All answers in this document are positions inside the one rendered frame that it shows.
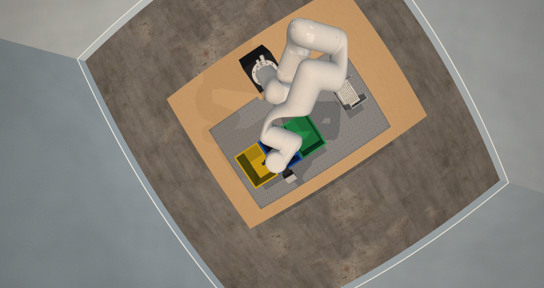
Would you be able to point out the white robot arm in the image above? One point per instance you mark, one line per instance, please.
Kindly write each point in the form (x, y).
(295, 84)

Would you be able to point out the green bin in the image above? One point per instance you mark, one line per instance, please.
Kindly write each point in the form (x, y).
(305, 127)

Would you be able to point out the blue open-top bin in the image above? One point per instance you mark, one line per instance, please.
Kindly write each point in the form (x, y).
(291, 163)

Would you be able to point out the yellow open-top bin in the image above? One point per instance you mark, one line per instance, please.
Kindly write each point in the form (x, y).
(250, 162)

